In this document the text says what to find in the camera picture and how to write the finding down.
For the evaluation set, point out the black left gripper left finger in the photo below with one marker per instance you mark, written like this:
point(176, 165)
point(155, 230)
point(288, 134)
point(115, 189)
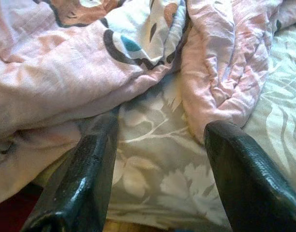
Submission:
point(85, 174)

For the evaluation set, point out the pink cartoon bear blanket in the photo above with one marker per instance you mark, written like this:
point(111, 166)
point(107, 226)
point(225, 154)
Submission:
point(53, 79)

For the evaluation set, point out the grey floral bed sheet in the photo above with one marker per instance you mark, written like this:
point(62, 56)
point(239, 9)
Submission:
point(162, 149)

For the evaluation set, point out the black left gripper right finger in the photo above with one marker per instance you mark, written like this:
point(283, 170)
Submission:
point(247, 183)

